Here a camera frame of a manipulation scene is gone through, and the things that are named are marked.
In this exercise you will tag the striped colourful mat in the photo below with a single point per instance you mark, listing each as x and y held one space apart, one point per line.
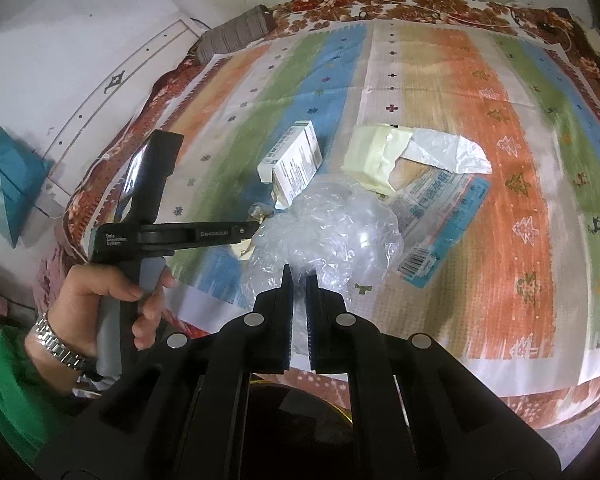
480 170

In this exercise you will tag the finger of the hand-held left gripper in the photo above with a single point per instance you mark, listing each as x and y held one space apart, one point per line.
225 233

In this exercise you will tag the clear plastic bag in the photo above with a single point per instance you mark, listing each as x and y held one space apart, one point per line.
330 225

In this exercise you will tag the person's left forearm green sleeve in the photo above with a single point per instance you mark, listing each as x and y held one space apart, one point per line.
15 390

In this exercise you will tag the small white cardboard box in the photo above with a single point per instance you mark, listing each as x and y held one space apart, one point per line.
295 160

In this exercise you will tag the white bed headboard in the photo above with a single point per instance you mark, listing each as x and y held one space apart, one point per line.
110 85

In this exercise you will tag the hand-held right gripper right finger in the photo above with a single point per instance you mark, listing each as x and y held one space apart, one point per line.
313 315

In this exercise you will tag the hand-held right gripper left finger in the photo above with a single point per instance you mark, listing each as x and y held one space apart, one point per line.
287 310

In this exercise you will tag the person's left hand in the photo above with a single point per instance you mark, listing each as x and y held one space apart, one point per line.
80 300

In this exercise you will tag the floral brown blanket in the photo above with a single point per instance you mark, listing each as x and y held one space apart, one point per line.
430 2

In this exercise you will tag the blue printed plastic packet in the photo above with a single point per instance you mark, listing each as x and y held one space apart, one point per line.
435 220

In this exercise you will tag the golden metal bin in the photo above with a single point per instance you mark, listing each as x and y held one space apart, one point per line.
300 425

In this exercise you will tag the pale yellow paper packet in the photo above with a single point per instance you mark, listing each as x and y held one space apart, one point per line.
370 160

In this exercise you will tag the silver wrist watch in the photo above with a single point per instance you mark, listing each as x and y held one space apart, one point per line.
55 342

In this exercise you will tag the teal bag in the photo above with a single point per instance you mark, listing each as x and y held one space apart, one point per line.
15 185

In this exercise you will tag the grey rolled cloth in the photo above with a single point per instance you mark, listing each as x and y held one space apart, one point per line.
235 32

